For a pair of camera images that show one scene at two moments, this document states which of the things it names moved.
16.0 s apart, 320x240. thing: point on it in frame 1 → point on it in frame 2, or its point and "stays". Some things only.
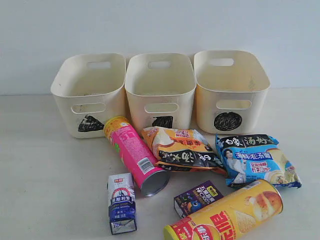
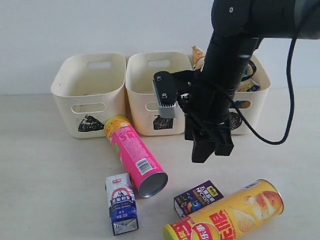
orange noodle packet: (183, 149) → (197, 54)
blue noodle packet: (248, 158) → (245, 70)
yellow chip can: (248, 207) stays
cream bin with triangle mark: (90, 89) stays
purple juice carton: (196, 198) stays
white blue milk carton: (122, 206) stays
